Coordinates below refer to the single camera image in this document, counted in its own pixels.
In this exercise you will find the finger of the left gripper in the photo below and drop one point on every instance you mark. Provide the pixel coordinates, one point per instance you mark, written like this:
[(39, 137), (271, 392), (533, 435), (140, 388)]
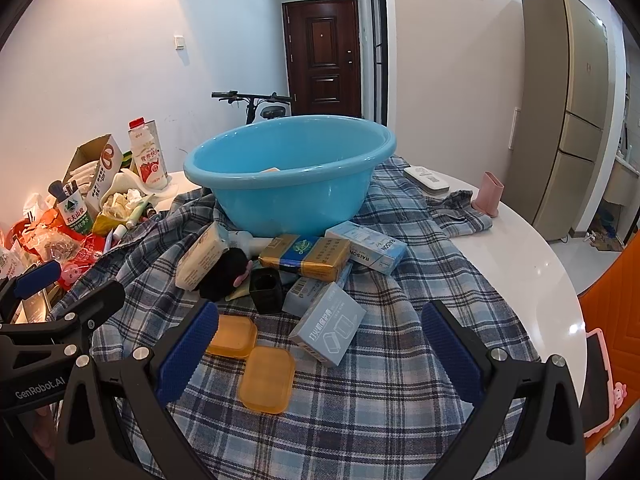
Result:
[(14, 290), (92, 310)]

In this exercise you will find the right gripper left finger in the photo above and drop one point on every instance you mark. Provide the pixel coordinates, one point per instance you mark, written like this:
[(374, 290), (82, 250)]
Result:
[(92, 440)]

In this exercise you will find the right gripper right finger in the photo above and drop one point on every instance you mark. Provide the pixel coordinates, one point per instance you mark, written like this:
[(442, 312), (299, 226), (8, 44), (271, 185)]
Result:
[(547, 442)]

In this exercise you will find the cream soap bar pack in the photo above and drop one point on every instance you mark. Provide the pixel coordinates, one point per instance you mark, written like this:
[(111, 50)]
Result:
[(201, 257)]

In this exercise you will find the black plush toy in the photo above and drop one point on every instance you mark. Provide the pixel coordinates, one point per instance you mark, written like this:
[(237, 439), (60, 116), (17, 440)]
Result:
[(227, 274)]

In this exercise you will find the orange soap box lid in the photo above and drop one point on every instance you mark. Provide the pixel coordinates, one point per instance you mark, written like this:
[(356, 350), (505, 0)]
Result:
[(267, 382)]

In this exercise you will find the small black box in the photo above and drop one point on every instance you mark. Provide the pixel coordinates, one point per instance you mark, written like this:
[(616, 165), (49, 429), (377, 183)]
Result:
[(266, 290)]

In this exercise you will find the grey-blue product box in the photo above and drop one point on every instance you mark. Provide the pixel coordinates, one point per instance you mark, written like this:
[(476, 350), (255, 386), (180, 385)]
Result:
[(329, 325)]

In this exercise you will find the gold blue packet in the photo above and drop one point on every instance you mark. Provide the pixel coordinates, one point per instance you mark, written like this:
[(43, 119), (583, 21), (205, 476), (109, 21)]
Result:
[(322, 258)]

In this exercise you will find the light blue carton box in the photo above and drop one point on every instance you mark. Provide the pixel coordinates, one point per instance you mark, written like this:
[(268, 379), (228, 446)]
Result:
[(370, 248)]

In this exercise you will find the red snack bags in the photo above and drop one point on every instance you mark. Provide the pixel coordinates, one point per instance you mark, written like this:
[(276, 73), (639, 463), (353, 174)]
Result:
[(43, 237)]

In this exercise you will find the pink case tablet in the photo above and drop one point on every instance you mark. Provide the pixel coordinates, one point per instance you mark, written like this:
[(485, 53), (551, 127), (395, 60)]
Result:
[(602, 396)]

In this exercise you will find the white crumpled tissue pile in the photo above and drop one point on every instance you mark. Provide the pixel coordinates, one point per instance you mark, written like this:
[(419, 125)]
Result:
[(127, 191)]

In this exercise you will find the open cardboard snack box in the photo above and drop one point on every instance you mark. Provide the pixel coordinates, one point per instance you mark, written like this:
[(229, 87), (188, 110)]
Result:
[(93, 168)]

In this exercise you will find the orange chair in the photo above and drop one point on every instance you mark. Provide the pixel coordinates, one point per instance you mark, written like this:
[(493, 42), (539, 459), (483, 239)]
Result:
[(612, 304)]

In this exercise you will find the white tube bottle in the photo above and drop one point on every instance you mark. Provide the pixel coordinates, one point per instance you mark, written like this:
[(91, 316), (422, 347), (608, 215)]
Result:
[(251, 245)]

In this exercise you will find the strawberry milk bottle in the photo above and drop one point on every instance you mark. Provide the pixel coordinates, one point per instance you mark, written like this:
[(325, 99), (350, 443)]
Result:
[(147, 155)]

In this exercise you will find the blue plaid cloth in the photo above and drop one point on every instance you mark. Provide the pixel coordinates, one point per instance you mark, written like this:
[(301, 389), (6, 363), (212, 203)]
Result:
[(388, 411)]

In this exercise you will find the light blue flat box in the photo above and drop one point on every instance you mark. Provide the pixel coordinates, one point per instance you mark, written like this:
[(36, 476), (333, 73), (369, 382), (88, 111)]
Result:
[(302, 295)]

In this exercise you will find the blue plastic basin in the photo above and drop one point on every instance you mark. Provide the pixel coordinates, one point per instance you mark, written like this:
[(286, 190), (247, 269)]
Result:
[(292, 175)]

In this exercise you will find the pink cup holder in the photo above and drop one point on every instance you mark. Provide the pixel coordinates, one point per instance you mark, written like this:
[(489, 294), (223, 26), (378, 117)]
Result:
[(489, 195)]

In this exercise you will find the black bicycle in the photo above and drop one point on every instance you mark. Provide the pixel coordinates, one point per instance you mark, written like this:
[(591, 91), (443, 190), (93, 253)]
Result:
[(267, 106)]

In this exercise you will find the white remote control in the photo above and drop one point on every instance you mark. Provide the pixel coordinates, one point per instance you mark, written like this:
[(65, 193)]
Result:
[(427, 180)]

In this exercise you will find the beige refrigerator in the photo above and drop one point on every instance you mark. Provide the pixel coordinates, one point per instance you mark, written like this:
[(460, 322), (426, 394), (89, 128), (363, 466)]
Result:
[(558, 134)]

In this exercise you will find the dark red door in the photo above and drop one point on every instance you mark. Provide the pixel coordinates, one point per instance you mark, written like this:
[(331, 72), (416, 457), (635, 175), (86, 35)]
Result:
[(323, 56)]

